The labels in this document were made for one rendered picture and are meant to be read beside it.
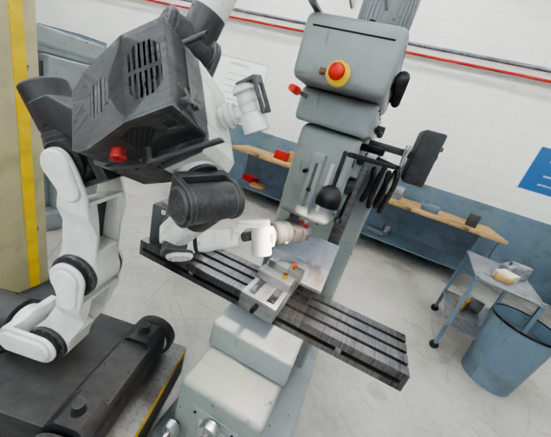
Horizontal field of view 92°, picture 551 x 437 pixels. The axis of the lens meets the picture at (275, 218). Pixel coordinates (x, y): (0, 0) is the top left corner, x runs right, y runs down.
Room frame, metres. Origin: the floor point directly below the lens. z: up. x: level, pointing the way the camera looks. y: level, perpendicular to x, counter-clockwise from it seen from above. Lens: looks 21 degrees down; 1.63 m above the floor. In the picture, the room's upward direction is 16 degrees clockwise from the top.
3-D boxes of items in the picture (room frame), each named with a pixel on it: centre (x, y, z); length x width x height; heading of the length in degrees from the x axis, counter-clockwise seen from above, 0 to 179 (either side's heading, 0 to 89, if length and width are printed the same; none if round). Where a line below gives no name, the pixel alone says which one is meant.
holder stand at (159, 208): (1.14, 0.43, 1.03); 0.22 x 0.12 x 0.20; 81
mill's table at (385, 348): (1.01, -0.05, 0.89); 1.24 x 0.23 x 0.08; 74
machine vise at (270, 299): (0.97, -0.08, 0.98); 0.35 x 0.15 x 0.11; 162
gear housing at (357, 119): (1.03, -0.13, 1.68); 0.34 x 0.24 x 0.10; 164
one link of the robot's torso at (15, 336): (0.71, 0.70, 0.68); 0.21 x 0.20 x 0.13; 88
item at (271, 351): (0.99, -0.11, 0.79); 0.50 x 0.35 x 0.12; 164
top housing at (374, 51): (1.01, -0.12, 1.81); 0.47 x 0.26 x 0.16; 164
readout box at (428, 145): (1.19, -0.52, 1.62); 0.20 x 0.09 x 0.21; 164
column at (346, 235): (1.59, -0.29, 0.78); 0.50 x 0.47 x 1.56; 164
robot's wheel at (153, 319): (0.96, 0.41, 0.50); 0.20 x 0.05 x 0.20; 88
